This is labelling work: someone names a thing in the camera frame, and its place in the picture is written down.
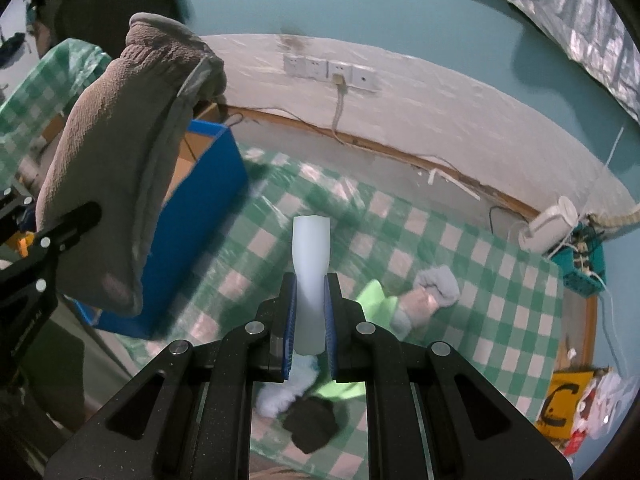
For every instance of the green checked tablecloth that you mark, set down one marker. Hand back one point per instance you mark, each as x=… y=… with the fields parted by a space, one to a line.
x=450 y=340

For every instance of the white plastic bag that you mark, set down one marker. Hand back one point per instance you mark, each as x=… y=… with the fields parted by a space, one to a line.
x=612 y=395

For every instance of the white fluffy cloth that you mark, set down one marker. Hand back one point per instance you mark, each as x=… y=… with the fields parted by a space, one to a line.
x=275 y=400

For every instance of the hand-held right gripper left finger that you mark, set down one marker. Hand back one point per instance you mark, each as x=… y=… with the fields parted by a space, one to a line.
x=290 y=330

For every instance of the blue cardboard box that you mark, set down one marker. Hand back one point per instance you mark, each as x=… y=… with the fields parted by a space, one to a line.
x=200 y=240

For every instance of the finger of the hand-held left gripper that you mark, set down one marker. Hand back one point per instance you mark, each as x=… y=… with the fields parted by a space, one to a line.
x=65 y=232
x=12 y=205

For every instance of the yellow bag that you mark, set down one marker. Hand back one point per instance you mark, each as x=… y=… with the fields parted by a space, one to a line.
x=562 y=400

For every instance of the white sock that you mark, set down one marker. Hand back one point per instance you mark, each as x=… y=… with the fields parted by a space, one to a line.
x=311 y=270

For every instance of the black sock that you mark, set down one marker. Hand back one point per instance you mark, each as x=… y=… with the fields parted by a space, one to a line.
x=310 y=425

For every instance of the pink sock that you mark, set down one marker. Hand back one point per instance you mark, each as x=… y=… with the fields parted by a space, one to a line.
x=415 y=310

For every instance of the red packet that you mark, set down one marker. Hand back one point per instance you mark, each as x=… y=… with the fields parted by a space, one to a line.
x=576 y=442

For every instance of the white wall socket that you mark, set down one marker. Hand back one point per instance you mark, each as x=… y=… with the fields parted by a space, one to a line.
x=339 y=70
x=316 y=68
x=295 y=65
x=364 y=79

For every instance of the teal plastic basket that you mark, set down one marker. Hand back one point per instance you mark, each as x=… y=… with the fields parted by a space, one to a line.
x=570 y=272

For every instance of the green checked cloth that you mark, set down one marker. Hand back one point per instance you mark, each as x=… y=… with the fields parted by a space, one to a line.
x=30 y=105

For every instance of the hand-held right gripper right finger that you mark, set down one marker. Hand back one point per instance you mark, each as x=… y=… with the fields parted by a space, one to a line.
x=330 y=330

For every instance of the brown fleece cloth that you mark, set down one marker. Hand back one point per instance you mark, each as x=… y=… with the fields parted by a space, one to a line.
x=110 y=150

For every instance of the silver foil sheet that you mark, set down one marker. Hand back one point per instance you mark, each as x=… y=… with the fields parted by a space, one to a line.
x=575 y=20

